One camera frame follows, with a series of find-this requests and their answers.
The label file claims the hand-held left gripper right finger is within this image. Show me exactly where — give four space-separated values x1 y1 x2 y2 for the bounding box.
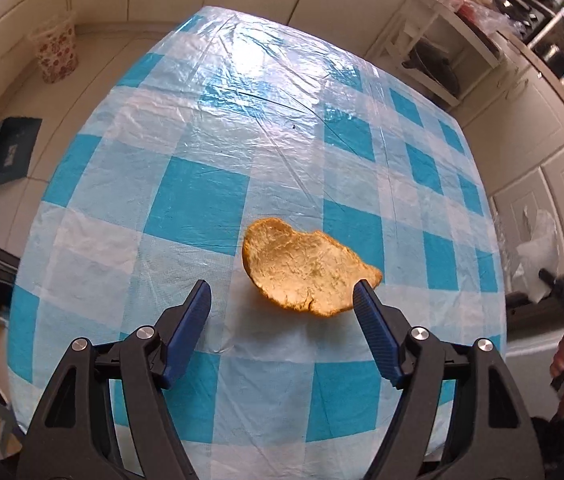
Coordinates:
352 280 545 480

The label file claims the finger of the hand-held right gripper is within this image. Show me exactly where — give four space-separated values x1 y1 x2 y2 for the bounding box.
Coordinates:
538 268 564 311

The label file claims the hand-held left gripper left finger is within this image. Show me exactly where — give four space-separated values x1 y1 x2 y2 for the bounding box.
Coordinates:
14 280 213 480

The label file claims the wide orange peel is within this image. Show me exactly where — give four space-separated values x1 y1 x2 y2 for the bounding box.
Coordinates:
242 217 384 317

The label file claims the floral waste bin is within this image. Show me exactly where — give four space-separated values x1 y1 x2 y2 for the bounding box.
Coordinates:
29 14 79 83

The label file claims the cream cabinet with drawers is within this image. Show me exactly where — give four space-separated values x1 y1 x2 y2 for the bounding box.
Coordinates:
487 25 564 271

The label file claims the blue white checked tablecloth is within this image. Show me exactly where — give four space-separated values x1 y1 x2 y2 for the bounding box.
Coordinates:
4 6 508 461

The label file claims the black frying pan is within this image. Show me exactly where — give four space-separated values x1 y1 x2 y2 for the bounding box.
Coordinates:
402 40 463 98

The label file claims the white shelf rack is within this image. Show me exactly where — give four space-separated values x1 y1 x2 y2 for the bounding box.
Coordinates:
364 2 505 108

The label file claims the red and clear plastic bag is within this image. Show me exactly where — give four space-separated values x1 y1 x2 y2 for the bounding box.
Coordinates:
459 0 513 33

